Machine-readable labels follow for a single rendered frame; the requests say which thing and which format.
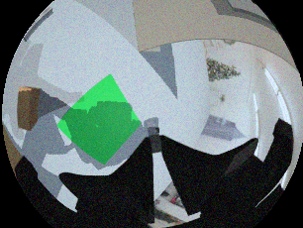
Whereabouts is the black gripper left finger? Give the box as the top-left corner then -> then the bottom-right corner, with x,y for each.
58,138 -> 155,223

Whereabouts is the green square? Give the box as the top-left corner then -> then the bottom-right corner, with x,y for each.
58,73 -> 141,166

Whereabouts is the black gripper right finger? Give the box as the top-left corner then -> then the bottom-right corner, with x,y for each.
159,135 -> 258,215

